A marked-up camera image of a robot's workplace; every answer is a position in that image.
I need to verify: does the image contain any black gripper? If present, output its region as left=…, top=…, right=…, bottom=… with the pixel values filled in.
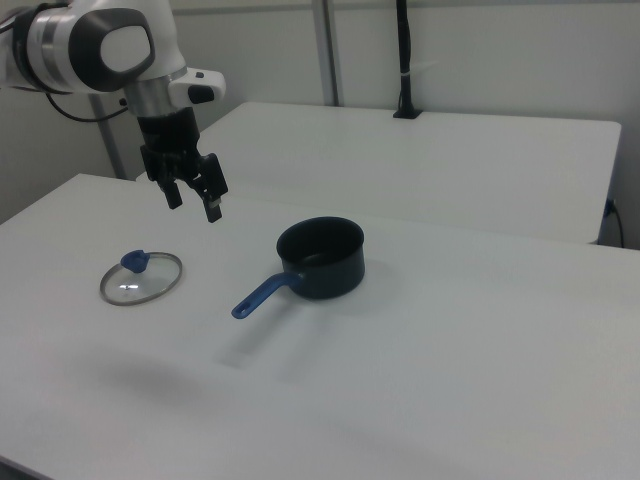
left=136, top=105, right=230, bottom=225

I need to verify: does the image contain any glass lid with blue knob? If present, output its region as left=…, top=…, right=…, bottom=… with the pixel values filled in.
left=98, top=248, right=184, bottom=307

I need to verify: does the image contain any white side table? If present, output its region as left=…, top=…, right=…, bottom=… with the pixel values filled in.
left=135, top=101, right=623, bottom=246

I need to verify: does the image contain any slanted grey frame post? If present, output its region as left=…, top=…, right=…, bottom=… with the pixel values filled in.
left=89, top=93, right=128, bottom=181

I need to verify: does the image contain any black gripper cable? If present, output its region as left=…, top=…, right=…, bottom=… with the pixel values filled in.
left=46, top=91, right=142, bottom=125

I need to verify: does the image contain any dark saucepan with blue handle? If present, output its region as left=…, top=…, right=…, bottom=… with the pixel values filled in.
left=230, top=215, right=367, bottom=321

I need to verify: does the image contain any grey partition frame post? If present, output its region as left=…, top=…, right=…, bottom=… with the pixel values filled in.
left=313, top=0, right=347, bottom=107

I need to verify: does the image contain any black camera pole with clamp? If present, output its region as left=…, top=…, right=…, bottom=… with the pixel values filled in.
left=392, top=0, right=425, bottom=120

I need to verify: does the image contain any black cable with blue plug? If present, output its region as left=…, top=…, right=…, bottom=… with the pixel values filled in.
left=604, top=198, right=627, bottom=248

